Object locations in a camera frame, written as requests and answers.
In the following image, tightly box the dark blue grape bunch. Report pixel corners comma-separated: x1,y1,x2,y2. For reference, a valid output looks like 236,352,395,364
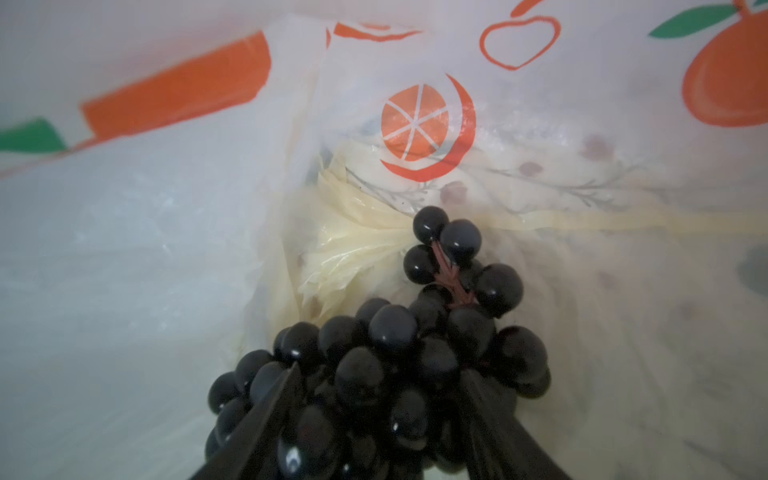
204,206,552,479

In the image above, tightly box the cream plastic fruit bag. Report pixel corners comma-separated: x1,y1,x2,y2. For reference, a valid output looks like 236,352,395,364
1,1,767,479

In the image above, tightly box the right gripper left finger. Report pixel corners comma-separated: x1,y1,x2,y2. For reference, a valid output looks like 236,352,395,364
191,364,303,480

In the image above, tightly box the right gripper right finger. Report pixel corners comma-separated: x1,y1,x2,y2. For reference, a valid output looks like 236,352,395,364
458,369,570,480

